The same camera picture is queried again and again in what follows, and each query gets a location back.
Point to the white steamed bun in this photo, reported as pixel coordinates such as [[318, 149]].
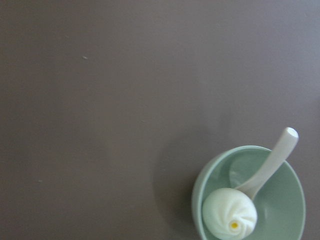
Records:
[[229, 214]]

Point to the white plastic spoon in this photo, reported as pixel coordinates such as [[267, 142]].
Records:
[[281, 151]]

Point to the mint green bowl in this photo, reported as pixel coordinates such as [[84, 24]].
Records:
[[280, 204]]

